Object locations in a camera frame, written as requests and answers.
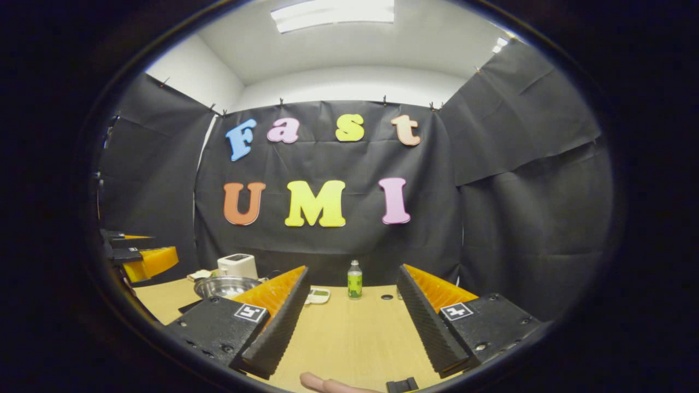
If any large ceiling light panel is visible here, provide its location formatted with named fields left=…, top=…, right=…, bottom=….
left=270, top=0, right=395, bottom=34

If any white toaster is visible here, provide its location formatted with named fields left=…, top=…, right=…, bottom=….
left=217, top=253, right=258, bottom=280

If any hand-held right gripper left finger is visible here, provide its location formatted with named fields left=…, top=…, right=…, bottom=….
left=164, top=266, right=312, bottom=380

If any stainless steel pot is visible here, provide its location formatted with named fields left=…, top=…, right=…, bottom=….
left=194, top=276, right=263, bottom=300

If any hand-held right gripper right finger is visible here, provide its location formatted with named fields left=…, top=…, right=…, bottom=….
left=396, top=264, right=541, bottom=377

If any green drink bottle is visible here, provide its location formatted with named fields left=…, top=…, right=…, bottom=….
left=347, top=260, right=363, bottom=300

